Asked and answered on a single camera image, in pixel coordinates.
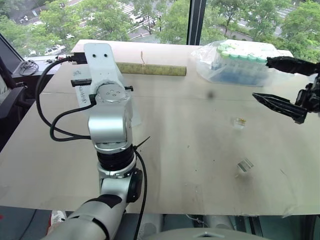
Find clear plug with gold contacts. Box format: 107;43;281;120
234;116;248;130

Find black looping left arm cable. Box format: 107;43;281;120
35;52;98;143

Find black zip tie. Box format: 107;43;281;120
133;136;151;153

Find clear plastic bag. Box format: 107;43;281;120
190;39;294;88

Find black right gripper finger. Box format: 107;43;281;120
252;92;309;125
265;55;320;76

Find olive cardboard tube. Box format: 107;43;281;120
115;62;188;77

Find white parked car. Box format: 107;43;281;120
44;44;67;57

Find green capped clear bottle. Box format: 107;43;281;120
247;55;258;85
239;53;249;84
221;49;233;82
256;56;267;86
230;52;241;83

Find black table leg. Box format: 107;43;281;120
248;216;264;240

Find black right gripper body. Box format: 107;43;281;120
294;73;320;113

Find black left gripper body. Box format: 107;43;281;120
71;78;134;91

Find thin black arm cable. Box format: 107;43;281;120
133;150;149;240

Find black window frame post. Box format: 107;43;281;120
186;0;208;46

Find black chair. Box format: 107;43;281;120
0;56;36;152

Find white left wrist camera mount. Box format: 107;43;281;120
83;42;126;96

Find tangled black cables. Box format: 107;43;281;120
18;59;40;76

